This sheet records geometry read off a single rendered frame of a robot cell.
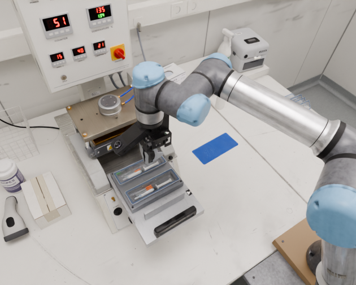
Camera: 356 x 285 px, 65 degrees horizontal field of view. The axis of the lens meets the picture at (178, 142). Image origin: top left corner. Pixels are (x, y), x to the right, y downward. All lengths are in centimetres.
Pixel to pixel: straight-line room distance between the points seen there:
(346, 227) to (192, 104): 37
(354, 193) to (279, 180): 80
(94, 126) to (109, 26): 34
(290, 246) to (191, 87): 77
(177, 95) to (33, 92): 106
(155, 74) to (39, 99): 105
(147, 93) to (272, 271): 81
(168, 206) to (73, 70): 57
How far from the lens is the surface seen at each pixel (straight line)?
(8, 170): 127
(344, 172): 63
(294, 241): 121
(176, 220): 89
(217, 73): 70
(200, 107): 61
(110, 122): 100
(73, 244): 118
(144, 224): 93
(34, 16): 96
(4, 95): 157
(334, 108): 318
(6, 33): 139
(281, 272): 119
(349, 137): 69
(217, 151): 138
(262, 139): 150
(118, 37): 107
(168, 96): 63
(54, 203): 118
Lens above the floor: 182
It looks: 50 degrees down
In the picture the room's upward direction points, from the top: 4 degrees clockwise
